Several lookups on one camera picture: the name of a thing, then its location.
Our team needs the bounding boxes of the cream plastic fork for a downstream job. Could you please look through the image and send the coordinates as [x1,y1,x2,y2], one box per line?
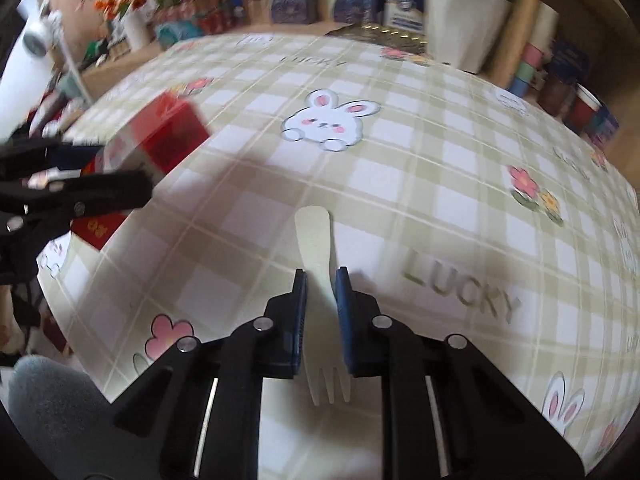
[294,206,350,406]

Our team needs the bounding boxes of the red cigarette box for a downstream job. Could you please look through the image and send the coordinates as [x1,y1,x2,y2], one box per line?
[69,90,213,252]

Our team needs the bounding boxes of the green plaid rabbit tablecloth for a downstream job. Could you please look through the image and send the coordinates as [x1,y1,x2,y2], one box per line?
[39,35,639,469]

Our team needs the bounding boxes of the white desk fan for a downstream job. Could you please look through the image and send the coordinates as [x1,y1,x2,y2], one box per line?
[23,0,93,105]

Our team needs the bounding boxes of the orange flowers white vase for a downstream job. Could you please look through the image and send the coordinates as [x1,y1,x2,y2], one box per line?
[94,0,152,52]

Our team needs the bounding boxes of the colourful tin flower box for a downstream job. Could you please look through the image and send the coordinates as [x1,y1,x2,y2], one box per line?
[152,0,227,50]

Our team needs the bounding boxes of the green gold decorative tray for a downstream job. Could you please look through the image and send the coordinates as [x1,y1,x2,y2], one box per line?
[328,24,427,55]

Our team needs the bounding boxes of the dark brown cup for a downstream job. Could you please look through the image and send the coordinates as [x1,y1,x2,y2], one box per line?
[537,73,575,116]

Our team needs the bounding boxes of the small blue purple box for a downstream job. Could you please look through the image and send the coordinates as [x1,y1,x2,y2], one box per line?
[585,105,620,150]

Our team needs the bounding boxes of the red cup white rim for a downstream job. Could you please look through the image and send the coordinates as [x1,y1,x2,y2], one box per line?
[563,84,602,134]

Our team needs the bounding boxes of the red rose plant white pot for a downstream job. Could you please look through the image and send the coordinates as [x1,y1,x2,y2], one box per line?
[425,0,512,74]

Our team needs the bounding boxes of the stack of pastel paper cups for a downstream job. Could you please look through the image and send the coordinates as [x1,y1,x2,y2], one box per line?
[509,1,559,98]

